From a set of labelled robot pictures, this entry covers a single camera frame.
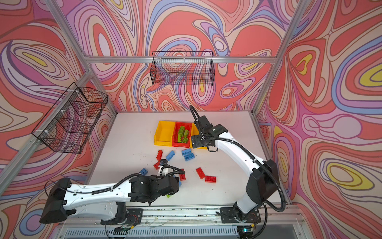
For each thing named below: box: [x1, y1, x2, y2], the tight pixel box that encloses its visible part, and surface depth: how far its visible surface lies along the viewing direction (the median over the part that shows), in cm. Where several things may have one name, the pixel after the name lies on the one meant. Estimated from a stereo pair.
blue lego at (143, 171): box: [139, 167, 149, 176], surface depth 89 cm
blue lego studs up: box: [182, 148, 192, 156], surface depth 98 cm
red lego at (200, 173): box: [195, 166, 206, 180], surface depth 88 cm
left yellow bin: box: [154, 120, 176, 147], surface depth 107 cm
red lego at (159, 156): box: [155, 149, 163, 164], surface depth 95 cm
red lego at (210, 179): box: [204, 175, 217, 184], surface depth 87 cm
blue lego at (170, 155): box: [165, 150, 176, 162], surface depth 95 cm
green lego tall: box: [178, 125, 186, 137], surface depth 106 cm
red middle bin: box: [172, 121, 192, 148], surface depth 103 cm
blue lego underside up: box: [184, 152, 195, 162], surface depth 95 cm
